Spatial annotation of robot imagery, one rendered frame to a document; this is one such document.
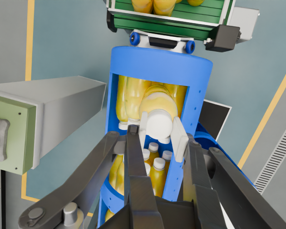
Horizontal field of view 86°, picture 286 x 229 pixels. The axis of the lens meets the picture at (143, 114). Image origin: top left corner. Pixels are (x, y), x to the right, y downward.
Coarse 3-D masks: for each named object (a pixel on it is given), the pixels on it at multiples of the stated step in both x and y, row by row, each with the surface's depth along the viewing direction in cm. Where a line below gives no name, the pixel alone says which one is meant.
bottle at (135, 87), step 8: (128, 80) 43; (136, 80) 41; (144, 80) 41; (128, 88) 43; (136, 88) 42; (144, 88) 42; (128, 96) 43; (136, 96) 42; (128, 104) 44; (136, 104) 43; (128, 112) 45; (136, 112) 44; (136, 120) 47
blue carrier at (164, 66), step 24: (120, 48) 35; (144, 48) 32; (120, 72) 36; (144, 72) 33; (168, 72) 32; (192, 72) 33; (192, 96) 36; (192, 120) 39; (144, 144) 68; (168, 144) 63; (168, 192) 44
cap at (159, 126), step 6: (150, 114) 22; (156, 114) 21; (162, 114) 21; (150, 120) 21; (156, 120) 21; (162, 120) 21; (168, 120) 21; (150, 126) 22; (156, 126) 21; (162, 126) 21; (168, 126) 21; (150, 132) 22; (156, 132) 22; (162, 132) 22; (168, 132) 22; (156, 138) 22; (162, 138) 22
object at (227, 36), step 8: (216, 32) 50; (224, 32) 50; (232, 32) 49; (240, 32) 50; (208, 40) 52; (216, 40) 50; (224, 40) 50; (232, 40) 50; (208, 48) 56; (216, 48) 53; (224, 48) 51; (232, 48) 51
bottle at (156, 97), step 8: (152, 88) 34; (160, 88) 33; (144, 96) 30; (152, 96) 26; (160, 96) 26; (168, 96) 27; (144, 104) 26; (152, 104) 24; (160, 104) 24; (168, 104) 24; (152, 112) 23; (168, 112) 24; (176, 112) 26
